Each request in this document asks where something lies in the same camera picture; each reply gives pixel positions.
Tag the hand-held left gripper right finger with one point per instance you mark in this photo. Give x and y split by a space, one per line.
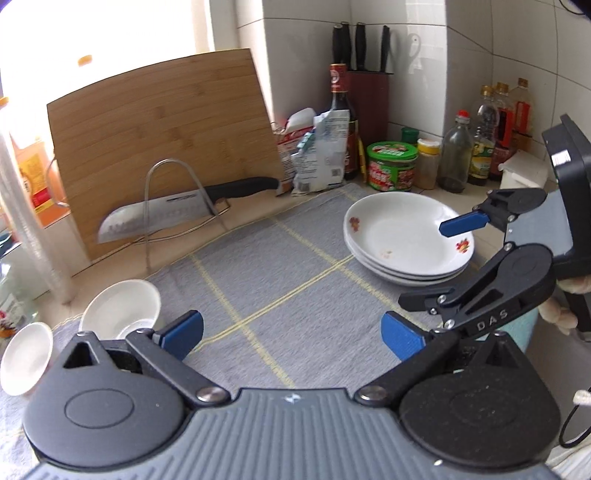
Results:
401 337

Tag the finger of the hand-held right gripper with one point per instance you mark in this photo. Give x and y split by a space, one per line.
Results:
461 297
461 225

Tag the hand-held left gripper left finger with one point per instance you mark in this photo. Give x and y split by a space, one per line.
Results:
182 334

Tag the white fruit print plate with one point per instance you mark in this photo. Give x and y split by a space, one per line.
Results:
397 230
392 275
406 283

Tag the white floral bowl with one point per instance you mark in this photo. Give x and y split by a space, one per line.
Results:
25 355
120 304

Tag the person's right hand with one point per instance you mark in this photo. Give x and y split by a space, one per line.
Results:
558 316

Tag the white plastic box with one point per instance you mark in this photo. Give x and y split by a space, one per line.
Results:
524 170

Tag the yellow lidded spice jar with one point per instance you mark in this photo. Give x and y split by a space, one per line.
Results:
427 166

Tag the clear glass bottle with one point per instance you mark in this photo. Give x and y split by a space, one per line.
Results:
455 157

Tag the yellow label oil bottle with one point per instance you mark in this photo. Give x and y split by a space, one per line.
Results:
482 147

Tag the green lidded sauce jar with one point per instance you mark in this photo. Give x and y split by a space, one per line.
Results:
392 168

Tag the small green capped jar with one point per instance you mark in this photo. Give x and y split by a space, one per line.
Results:
410 135

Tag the dark red sauce bottle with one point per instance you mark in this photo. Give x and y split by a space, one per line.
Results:
505 129

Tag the yellow packet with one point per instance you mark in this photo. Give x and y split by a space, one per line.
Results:
362 161

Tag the red label bottle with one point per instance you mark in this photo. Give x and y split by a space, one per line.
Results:
522 110

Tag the grey checked cloth mat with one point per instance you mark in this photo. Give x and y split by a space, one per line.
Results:
277 258

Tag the steel kitchen knife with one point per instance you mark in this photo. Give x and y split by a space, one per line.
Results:
175 210

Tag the dark red knife block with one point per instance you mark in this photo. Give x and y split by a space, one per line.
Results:
374 110

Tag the white blue print bag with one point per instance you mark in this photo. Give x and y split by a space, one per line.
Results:
323 157

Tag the clear plastic cup sleeve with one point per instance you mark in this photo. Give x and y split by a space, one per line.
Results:
41 249

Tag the glass jar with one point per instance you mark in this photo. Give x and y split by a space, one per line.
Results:
16 300

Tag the teal bag clip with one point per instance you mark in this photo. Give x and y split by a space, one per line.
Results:
305 142

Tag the dark soy sauce bottle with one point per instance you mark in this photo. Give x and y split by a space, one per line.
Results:
341 92

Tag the white red print bag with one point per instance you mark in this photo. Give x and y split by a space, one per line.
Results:
295 127

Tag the bamboo cutting board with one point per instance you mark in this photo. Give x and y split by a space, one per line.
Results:
161 115

